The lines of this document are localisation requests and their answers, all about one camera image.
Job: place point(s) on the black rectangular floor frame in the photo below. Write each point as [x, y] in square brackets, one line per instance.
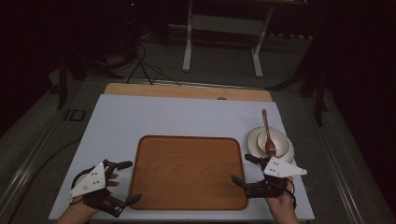
[74, 115]

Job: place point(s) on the brown wooden tray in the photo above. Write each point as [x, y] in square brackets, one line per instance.
[186, 174]

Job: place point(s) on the brown wooden spoon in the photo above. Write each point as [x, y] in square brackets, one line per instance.
[269, 146]

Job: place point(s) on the person's right hand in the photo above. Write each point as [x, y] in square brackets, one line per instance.
[281, 203]

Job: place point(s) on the white bowl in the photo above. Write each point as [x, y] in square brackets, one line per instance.
[281, 141]

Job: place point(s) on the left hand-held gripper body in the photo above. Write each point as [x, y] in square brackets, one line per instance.
[93, 182]

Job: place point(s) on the white table mat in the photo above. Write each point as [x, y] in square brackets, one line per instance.
[140, 118]

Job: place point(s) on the white plate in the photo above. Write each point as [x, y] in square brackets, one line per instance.
[252, 144]

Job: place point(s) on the white metal stand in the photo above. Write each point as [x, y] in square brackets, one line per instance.
[222, 25]

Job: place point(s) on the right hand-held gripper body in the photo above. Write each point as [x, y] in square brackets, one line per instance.
[281, 169]

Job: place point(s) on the black stand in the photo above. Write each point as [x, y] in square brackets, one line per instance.
[319, 99]
[63, 84]

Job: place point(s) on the person's left hand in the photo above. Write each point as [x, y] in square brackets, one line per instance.
[113, 183]

